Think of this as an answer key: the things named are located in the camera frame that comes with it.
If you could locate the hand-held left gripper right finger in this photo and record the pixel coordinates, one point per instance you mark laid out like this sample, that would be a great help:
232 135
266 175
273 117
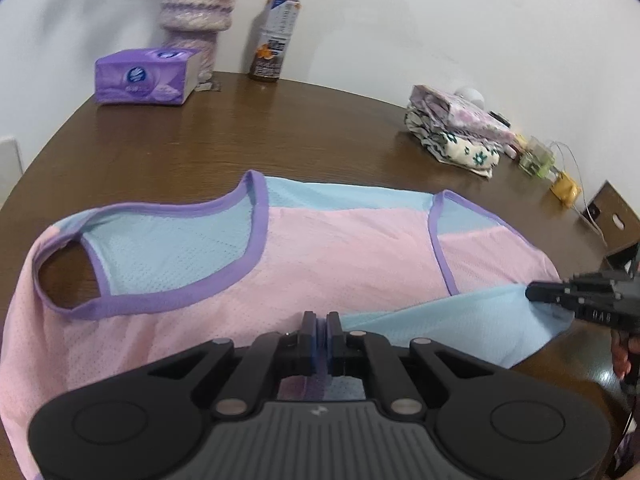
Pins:
335 340

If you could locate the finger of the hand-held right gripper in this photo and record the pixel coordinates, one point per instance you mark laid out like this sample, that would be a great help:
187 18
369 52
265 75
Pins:
600 278
545 292

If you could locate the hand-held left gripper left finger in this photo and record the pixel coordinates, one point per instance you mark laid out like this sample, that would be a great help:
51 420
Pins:
307 340

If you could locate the pink blue mesh vest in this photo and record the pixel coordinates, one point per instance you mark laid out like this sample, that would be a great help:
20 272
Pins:
350 240

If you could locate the person's right hand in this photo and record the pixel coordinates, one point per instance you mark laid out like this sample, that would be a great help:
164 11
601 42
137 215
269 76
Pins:
622 366

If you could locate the brown cardboard sheet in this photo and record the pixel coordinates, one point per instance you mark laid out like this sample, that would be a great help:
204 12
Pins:
615 210

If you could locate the yellow mug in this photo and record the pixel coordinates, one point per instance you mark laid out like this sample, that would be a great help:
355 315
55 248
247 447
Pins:
565 187

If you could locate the clear glass cup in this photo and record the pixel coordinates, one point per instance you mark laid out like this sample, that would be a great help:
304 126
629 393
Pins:
535 157

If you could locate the cream floral folded cloth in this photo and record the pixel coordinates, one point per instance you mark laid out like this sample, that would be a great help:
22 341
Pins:
465 152

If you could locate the black charger block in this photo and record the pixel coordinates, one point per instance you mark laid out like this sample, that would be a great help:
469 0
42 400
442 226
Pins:
499 119

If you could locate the pink floral folded cloth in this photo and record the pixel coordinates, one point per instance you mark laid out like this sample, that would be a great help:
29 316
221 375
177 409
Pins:
460 110

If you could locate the white round speaker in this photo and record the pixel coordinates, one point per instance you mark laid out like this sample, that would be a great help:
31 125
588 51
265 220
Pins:
470 95

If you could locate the purple tissue pack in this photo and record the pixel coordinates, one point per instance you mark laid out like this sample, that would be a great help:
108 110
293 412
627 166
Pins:
140 77

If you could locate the tea bottle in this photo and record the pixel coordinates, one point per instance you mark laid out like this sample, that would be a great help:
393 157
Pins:
275 25

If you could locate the purple fuzzy vase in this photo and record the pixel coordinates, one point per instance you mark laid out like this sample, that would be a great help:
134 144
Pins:
200 0

